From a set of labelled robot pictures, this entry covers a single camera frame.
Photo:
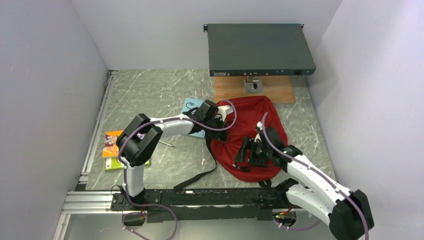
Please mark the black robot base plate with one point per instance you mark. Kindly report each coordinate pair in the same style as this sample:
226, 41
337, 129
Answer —
161, 205

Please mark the dark rack-mount network switch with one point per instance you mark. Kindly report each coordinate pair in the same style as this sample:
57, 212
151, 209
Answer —
258, 49

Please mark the wooden board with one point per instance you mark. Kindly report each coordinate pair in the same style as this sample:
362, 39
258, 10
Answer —
277, 88

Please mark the aluminium rail frame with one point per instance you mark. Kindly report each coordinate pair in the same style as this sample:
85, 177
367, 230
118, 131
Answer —
161, 93

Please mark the red fabric backpack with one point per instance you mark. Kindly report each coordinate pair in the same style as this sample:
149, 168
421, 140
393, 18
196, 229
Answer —
250, 111

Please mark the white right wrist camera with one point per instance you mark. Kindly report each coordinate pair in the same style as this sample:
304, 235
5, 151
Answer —
259, 127

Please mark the green book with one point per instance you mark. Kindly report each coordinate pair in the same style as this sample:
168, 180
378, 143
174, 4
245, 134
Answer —
112, 164

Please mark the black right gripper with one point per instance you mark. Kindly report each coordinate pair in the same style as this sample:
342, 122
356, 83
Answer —
249, 143

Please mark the grey metal camera mount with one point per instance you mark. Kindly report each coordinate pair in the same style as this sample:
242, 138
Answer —
253, 85

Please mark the light blue cat notebook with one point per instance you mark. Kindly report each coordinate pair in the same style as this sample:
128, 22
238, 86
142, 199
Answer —
188, 105

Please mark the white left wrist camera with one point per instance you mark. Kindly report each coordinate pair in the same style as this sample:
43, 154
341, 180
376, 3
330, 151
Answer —
223, 111

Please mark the Roald Dahl Charlie book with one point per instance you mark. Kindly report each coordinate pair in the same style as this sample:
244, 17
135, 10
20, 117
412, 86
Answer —
110, 148

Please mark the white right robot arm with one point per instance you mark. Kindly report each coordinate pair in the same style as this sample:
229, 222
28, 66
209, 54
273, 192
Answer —
346, 212

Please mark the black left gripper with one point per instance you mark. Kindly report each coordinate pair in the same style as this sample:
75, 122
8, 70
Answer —
219, 135

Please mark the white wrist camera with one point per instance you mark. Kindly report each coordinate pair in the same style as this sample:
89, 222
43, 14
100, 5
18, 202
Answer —
223, 111
259, 127

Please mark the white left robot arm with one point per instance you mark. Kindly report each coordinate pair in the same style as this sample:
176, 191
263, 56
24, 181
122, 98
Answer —
140, 138

